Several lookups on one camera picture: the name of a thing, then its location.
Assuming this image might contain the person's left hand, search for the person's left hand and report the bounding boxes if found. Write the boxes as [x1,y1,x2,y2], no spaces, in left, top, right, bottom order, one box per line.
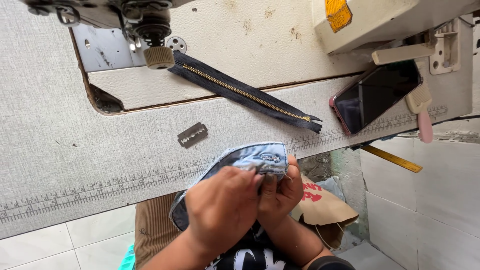
[185,165,266,260]

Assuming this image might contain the person's right hand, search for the person's right hand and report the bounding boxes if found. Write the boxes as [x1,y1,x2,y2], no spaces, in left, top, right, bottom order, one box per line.
[256,155,305,233]

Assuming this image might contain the light blue denim garment piece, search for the light blue denim garment piece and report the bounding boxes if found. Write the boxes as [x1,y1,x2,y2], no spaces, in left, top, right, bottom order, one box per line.
[169,142,292,232]

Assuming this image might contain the steel razor blade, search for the steel razor blade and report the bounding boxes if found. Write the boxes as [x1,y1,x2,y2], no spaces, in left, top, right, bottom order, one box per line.
[177,122,209,149]

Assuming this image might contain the black printed shirt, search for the black printed shirt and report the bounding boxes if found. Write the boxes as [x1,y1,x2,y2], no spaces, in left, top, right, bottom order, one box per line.
[204,221,312,270]

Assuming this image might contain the brown paper bag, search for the brown paper bag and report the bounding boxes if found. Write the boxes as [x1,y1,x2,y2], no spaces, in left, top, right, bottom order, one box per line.
[290,175,359,250]

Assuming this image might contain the grey plastic bag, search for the grey plastic bag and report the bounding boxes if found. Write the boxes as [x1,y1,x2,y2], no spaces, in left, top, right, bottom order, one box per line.
[315,176,346,202]

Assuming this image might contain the black zipper with gold teeth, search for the black zipper with gold teeth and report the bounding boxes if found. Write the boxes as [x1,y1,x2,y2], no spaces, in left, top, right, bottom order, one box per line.
[167,50,323,134]

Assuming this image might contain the cream industrial sewing machine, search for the cream industrial sewing machine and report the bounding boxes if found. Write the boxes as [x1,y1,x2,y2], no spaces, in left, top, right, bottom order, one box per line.
[19,0,480,128]

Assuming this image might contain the teal plastic stool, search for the teal plastic stool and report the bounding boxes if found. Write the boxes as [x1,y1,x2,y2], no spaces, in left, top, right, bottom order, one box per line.
[118,244,136,270]

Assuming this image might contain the yellow ruler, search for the yellow ruler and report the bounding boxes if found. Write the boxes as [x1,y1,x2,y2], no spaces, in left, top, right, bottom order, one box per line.
[361,145,424,174]

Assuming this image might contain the beige ribbed roller knob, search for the beige ribbed roller knob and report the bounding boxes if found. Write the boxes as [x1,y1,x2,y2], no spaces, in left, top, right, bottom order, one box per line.
[143,46,176,71]

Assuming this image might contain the smartphone in pink case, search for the smartphone in pink case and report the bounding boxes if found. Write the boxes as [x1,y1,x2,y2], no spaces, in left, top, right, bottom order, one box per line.
[329,60,424,136]

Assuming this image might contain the brown corduroy trousers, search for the brown corduroy trousers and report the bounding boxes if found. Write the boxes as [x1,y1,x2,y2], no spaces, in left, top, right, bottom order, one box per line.
[134,192,188,270]

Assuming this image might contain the cream brush with pink handle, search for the cream brush with pink handle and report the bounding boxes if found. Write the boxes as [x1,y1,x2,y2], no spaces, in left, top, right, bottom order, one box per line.
[405,80,434,144]

